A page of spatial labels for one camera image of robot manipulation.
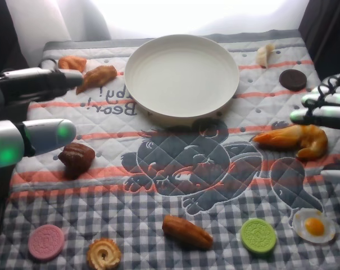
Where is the dark chocolate toy cookie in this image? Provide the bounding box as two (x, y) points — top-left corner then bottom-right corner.
(279, 69), (308, 92)

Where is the grey quilt with bear print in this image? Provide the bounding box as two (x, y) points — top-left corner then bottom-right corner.
(0, 29), (340, 270)

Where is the white toy dumpling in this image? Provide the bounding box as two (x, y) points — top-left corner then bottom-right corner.
(256, 43), (275, 69)

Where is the brown toy bread stick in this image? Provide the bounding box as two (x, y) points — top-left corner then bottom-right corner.
(161, 215), (214, 250)

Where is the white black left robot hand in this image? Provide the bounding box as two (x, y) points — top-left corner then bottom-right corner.
(0, 57), (85, 171)

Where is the toy fried egg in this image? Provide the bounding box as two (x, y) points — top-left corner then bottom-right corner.
(292, 208), (336, 244)

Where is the orange shrimp toy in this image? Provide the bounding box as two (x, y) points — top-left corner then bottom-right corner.
(252, 124), (329, 161)

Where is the golden toy butter cookie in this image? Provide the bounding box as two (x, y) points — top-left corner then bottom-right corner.
(87, 237), (122, 270)

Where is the orange toy fried chicken piece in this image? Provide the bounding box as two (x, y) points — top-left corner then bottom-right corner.
(58, 55), (87, 71)

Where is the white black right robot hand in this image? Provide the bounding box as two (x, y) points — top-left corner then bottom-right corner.
(289, 66), (340, 185)

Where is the white curtain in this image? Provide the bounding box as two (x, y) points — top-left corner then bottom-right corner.
(6, 0), (311, 48)

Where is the green toy sandwich cookie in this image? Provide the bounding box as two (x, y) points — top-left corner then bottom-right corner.
(239, 218), (277, 255)

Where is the golden toy chicken wing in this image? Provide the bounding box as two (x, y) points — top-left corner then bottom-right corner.
(75, 65), (117, 95)

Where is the dark curtain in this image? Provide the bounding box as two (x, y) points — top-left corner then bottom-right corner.
(298, 0), (340, 75)
(0, 0), (29, 74)

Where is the round white plate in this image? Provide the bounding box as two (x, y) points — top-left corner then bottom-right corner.
(124, 34), (240, 122)

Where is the dark brown chocolate pastry toy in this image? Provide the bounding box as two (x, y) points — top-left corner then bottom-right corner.
(58, 142), (96, 180)

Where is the pink toy sandwich cookie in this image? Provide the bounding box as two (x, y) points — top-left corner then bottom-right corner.
(28, 224), (66, 262)

